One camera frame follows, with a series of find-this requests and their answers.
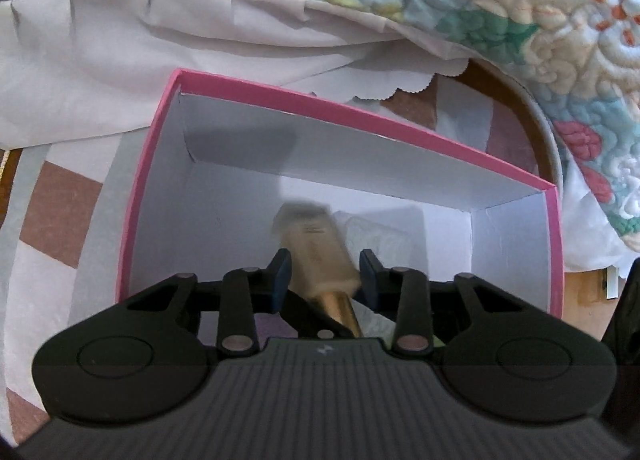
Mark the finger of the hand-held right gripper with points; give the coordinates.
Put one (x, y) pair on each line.
(625, 305)

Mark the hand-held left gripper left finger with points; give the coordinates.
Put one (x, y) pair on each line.
(282, 276)

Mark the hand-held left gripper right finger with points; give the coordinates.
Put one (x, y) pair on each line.
(367, 276)

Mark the clear floss pick box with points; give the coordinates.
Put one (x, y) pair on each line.
(385, 240)

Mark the beige foundation bottle gold cap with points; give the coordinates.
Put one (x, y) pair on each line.
(320, 260)

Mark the purple plush toy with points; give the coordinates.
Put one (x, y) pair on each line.
(272, 325)

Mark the pink cardboard box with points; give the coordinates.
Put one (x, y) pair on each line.
(350, 164)

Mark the blue paper scrap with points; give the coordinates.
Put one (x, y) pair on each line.
(612, 285)

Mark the checked grey brown rug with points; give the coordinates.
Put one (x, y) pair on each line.
(55, 210)

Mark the floral quilted bedspread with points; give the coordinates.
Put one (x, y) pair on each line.
(500, 4)

